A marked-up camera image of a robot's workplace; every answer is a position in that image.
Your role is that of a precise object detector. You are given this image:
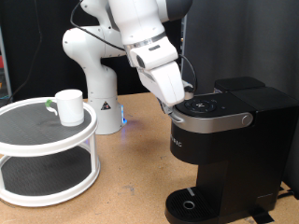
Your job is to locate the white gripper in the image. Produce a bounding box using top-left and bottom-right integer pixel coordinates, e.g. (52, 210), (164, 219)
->
(128, 41), (187, 116)

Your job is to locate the black Keurig coffee machine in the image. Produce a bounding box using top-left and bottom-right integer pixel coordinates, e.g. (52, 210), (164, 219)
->
(164, 77), (299, 224)

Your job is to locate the white mug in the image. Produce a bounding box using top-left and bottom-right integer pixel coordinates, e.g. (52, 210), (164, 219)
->
(45, 89), (85, 127)

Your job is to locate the white two-tier turntable shelf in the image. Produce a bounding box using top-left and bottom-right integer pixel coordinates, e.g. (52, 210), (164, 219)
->
(0, 96), (101, 208)

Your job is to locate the aluminium frame post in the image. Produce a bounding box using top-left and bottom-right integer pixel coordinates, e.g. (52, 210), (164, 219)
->
(178, 15), (189, 91)

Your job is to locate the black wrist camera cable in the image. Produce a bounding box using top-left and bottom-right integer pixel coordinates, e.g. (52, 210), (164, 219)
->
(70, 0), (198, 94)

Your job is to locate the black power cord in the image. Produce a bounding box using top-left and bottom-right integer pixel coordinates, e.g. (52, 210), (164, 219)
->
(276, 186), (295, 200)

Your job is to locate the black hanging cable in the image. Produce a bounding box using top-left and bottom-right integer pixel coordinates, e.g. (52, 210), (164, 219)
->
(6, 0), (40, 104)

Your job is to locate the grey metal rack post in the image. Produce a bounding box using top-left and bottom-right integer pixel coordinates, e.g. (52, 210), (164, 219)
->
(0, 26), (13, 105)

